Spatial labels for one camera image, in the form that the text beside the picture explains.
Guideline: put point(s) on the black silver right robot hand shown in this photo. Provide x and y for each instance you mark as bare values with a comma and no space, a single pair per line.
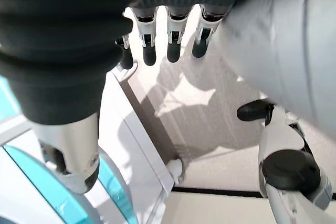
65,37

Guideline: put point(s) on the white blue medical cart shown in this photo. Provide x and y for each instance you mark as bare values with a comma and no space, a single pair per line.
136,142

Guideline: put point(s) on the cart caster wheel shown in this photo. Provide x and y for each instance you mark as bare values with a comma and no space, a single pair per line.
175,169

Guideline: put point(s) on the silver right robot leg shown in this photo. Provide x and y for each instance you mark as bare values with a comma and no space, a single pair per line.
288,37

